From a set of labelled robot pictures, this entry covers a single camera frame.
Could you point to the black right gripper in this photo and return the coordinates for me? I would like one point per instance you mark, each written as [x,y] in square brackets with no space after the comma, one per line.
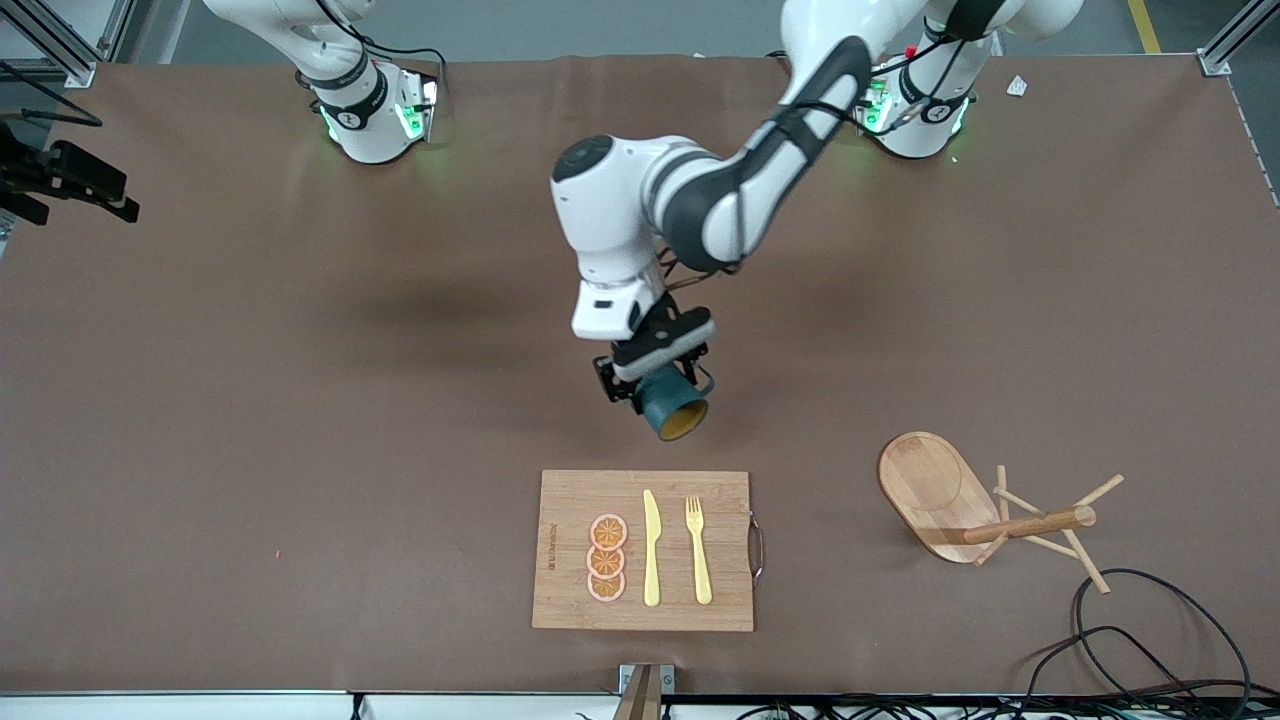
[62,170]

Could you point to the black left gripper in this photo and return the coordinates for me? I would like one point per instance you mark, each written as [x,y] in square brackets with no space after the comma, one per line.
[612,381]

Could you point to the teal cup yellow inside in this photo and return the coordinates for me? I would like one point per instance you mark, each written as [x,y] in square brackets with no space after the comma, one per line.
[672,410]

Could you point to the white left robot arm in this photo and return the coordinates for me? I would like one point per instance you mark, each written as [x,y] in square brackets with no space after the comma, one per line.
[610,210]

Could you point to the orange slice toy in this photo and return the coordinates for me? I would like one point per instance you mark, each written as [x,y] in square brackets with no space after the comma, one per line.
[606,587]
[608,531]
[605,562]

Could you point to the yellow plastic knife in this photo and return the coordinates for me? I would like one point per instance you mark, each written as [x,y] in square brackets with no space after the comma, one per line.
[652,550]

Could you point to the yellow plastic fork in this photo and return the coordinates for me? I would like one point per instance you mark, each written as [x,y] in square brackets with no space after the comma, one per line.
[700,570]

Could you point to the wooden mug tree stand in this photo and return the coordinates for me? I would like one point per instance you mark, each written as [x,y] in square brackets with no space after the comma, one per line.
[930,490]

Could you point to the white paper scrap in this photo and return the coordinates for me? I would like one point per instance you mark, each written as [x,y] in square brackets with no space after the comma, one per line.
[1017,86]

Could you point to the aluminium frame profile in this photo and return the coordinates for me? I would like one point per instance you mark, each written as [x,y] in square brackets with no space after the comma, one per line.
[1225,45]
[70,60]

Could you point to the metal table edge bracket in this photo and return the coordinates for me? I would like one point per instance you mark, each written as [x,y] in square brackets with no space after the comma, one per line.
[628,680]

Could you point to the aluminium table edge rail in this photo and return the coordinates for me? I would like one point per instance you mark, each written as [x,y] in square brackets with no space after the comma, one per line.
[200,705]

